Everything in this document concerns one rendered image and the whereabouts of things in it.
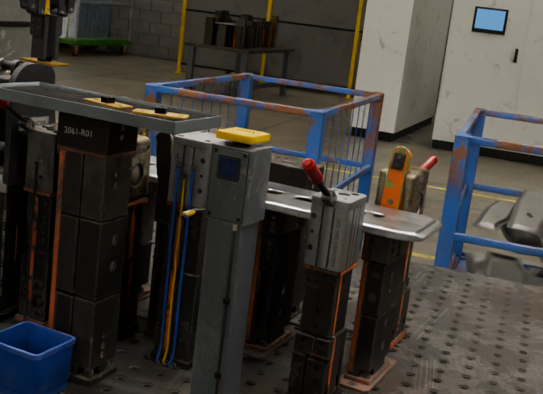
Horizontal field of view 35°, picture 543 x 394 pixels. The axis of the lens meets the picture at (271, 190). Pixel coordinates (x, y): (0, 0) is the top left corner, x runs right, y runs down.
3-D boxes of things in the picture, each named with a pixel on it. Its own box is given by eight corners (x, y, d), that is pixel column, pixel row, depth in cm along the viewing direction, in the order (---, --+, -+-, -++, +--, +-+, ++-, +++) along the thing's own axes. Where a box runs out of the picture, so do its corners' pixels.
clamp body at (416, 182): (412, 335, 182) (439, 168, 174) (390, 357, 169) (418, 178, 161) (366, 321, 186) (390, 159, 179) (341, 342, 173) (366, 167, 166)
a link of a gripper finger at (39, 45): (49, 14, 135) (45, 14, 135) (46, 59, 137) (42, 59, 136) (37, 13, 137) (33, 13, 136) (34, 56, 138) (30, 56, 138)
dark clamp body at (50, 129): (87, 317, 170) (102, 127, 162) (42, 337, 158) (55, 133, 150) (44, 303, 174) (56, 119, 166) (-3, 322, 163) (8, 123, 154)
